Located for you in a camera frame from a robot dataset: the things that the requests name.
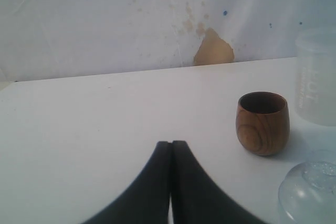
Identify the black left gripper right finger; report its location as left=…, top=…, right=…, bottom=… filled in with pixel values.
left=170, top=141, right=264, bottom=224

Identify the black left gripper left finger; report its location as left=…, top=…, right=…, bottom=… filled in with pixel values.
left=85, top=142, right=172, bottom=224

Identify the brown wooden cup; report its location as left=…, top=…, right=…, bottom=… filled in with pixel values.
left=236, top=91, right=290, bottom=156

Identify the clear dome shaker lid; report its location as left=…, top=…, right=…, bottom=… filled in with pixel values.
left=278, top=162, right=335, bottom=223

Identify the translucent frosted plastic cup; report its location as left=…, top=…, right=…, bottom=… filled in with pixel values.
left=295, top=27, right=335, bottom=126

